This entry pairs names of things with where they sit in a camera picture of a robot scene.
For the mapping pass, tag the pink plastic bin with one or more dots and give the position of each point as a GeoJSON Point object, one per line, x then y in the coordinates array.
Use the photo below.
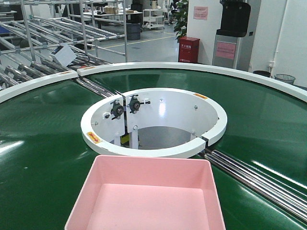
{"type": "Point", "coordinates": [138, 193]}

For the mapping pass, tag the white shelf cart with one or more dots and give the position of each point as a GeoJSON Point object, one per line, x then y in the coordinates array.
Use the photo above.
{"type": "Point", "coordinates": [153, 18]}

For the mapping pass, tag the steel transfer rollers left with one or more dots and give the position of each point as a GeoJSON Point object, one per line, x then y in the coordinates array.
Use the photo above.
{"type": "Point", "coordinates": [97, 89]}

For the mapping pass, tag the steel transfer rollers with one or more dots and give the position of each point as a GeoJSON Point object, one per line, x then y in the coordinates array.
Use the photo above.
{"type": "Point", "coordinates": [287, 198]}
{"type": "Point", "coordinates": [97, 89]}

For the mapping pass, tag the red fire extinguisher cabinet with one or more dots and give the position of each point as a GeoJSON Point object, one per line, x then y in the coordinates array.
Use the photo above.
{"type": "Point", "coordinates": [188, 49]}

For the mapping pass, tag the white electrical box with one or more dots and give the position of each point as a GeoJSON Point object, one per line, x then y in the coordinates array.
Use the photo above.
{"type": "Point", "coordinates": [63, 55]}

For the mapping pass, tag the grey water dispenser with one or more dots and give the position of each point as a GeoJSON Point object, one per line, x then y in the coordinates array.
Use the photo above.
{"type": "Point", "coordinates": [234, 26]}

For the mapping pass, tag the green potted plant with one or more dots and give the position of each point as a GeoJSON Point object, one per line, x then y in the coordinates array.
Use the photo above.
{"type": "Point", "coordinates": [181, 16]}

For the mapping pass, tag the green circular conveyor belt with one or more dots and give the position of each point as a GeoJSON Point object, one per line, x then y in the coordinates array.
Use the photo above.
{"type": "Point", "coordinates": [44, 159]}

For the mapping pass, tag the metal roller rack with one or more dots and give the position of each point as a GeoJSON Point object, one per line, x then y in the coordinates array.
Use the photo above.
{"type": "Point", "coordinates": [31, 29]}

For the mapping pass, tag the grey mesh waste basket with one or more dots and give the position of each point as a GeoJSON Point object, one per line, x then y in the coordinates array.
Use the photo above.
{"type": "Point", "coordinates": [285, 78]}

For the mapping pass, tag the steel transfer rollers right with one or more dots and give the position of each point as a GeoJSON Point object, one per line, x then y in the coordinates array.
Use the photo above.
{"type": "Point", "coordinates": [287, 198]}

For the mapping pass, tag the pink wall notice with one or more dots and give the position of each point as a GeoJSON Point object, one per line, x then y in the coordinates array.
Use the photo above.
{"type": "Point", "coordinates": [200, 12]}

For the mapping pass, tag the white outer guard rail right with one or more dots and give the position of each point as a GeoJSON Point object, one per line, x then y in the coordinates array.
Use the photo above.
{"type": "Point", "coordinates": [272, 83]}

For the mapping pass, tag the white guard rail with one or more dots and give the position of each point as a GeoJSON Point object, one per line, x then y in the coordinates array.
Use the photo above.
{"type": "Point", "coordinates": [18, 89]}
{"type": "Point", "coordinates": [272, 83]}

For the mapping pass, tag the white outer guard rail left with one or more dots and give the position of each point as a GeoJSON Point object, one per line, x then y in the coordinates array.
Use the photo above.
{"type": "Point", "coordinates": [18, 89]}

